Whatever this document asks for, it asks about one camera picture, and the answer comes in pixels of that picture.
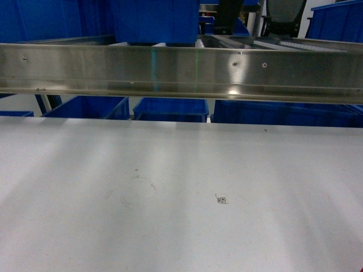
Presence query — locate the large blue bin on shelf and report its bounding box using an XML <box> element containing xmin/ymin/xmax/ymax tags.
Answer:
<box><xmin>110</xmin><ymin>1</ymin><xmax>200</xmax><ymax>44</ymax></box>

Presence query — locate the blue bin lower middle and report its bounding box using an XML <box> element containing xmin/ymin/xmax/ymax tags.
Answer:
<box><xmin>133</xmin><ymin>97</ymin><xmax>209</xmax><ymax>122</ymax></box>

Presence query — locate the blue bin lower right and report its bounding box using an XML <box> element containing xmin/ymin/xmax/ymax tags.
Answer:
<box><xmin>211</xmin><ymin>100</ymin><xmax>362</xmax><ymax>128</ymax></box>

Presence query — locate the blue bin lower left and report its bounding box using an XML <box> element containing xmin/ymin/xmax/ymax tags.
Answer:
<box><xmin>43</xmin><ymin>96</ymin><xmax>130</xmax><ymax>120</ymax></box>

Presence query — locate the black mesh office chair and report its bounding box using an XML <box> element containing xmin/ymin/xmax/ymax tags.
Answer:
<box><xmin>261</xmin><ymin>0</ymin><xmax>307</xmax><ymax>37</ymax></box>

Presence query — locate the blue bin far left edge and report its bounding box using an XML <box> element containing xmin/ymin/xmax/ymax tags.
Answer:
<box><xmin>0</xmin><ymin>110</ymin><xmax>34</xmax><ymax>117</ymax></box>

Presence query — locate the blue bin upper right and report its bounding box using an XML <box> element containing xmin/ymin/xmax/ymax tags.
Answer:
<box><xmin>308</xmin><ymin>1</ymin><xmax>362</xmax><ymax>43</ymax></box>

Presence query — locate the blue bin upper left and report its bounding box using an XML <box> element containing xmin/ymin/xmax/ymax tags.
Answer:
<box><xmin>1</xmin><ymin>0</ymin><xmax>114</xmax><ymax>43</ymax></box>

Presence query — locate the stainless steel shelf rail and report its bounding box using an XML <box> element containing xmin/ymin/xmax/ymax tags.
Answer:
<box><xmin>1</xmin><ymin>44</ymin><xmax>362</xmax><ymax>104</ymax></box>

